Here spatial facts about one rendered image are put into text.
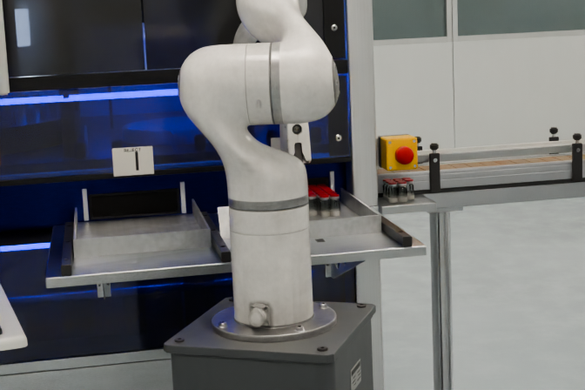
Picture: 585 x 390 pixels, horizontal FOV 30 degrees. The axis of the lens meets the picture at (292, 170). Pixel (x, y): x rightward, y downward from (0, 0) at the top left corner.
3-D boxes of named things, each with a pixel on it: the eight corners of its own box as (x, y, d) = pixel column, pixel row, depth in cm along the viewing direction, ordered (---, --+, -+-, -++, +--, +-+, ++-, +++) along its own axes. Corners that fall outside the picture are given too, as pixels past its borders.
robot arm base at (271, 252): (315, 346, 154) (310, 218, 151) (191, 339, 160) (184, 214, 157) (350, 308, 172) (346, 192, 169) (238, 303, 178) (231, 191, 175)
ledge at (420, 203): (366, 204, 257) (366, 196, 257) (419, 199, 259) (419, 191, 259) (381, 214, 244) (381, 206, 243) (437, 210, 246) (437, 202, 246)
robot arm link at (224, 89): (306, 210, 157) (299, 43, 153) (178, 213, 158) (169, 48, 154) (310, 194, 169) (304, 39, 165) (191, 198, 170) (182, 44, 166)
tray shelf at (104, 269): (53, 233, 239) (52, 225, 238) (364, 209, 251) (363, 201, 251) (45, 288, 192) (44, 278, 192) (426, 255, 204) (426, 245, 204)
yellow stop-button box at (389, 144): (379, 166, 249) (377, 135, 248) (409, 164, 250) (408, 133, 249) (387, 171, 241) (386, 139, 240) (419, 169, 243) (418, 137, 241)
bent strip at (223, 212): (218, 235, 220) (217, 206, 219) (233, 234, 221) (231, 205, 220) (226, 251, 207) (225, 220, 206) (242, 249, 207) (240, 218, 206)
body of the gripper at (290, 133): (314, 109, 221) (317, 164, 223) (305, 104, 231) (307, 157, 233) (278, 111, 220) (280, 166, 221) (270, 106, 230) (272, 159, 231)
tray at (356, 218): (230, 211, 245) (229, 196, 245) (342, 202, 250) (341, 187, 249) (252, 243, 212) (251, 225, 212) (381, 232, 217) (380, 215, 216)
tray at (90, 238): (76, 223, 239) (75, 207, 239) (194, 214, 244) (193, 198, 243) (74, 258, 206) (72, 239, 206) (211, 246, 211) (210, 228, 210)
